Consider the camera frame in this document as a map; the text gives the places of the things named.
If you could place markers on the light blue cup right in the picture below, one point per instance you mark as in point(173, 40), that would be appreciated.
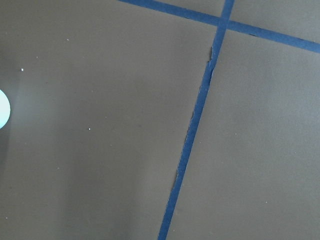
point(5, 109)

